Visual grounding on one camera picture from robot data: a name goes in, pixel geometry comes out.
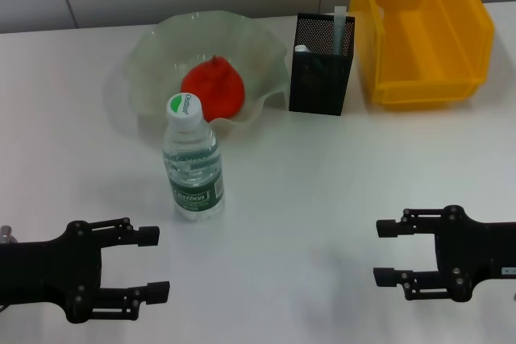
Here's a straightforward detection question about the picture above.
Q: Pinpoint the black mesh trash can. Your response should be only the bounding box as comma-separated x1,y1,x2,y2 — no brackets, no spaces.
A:
288,12,356,117

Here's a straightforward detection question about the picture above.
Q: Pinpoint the clear green-label water bottle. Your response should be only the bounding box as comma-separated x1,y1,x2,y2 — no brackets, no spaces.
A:
162,93,226,222

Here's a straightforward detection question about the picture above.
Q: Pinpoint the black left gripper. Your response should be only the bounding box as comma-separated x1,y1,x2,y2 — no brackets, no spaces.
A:
0,216,171,325

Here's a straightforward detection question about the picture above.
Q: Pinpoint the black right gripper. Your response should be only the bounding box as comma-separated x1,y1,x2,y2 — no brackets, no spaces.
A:
372,204,516,304

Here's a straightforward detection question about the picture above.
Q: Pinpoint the grey marker pen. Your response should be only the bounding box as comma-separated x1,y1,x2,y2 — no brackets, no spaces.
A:
332,5,347,57

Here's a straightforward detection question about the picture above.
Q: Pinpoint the green glass fruit bowl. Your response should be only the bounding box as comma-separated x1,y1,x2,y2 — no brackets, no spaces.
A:
127,9,290,144

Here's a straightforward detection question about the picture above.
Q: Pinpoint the yellow plastic storage bin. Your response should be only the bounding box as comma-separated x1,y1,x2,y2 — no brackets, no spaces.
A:
348,0,496,112

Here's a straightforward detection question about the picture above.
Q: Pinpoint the orange fruit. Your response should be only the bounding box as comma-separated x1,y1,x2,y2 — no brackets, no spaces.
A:
180,55,246,122

